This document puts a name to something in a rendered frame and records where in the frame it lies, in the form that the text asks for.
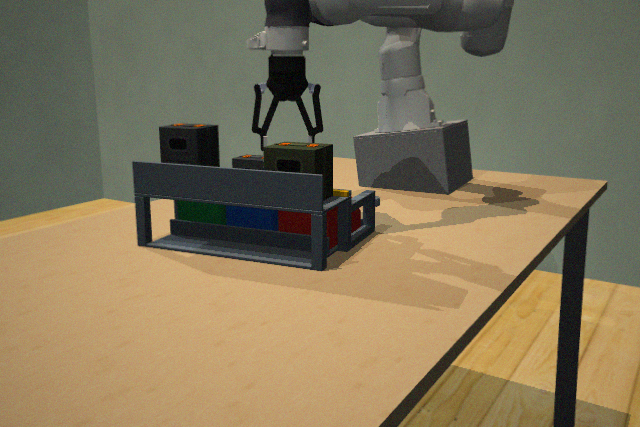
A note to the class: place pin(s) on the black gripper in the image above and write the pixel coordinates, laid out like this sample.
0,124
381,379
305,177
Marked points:
288,83

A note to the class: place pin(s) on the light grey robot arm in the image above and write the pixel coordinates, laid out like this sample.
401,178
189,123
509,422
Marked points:
404,104

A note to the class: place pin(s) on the green open bin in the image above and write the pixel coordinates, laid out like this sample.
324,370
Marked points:
202,212

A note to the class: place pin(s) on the red open bin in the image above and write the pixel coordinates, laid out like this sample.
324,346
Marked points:
300,223

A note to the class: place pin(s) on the dark grey metal shelf rack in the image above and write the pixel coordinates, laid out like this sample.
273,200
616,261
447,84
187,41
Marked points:
262,189

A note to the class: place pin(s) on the blue bin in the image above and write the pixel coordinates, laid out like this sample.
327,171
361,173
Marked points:
252,218

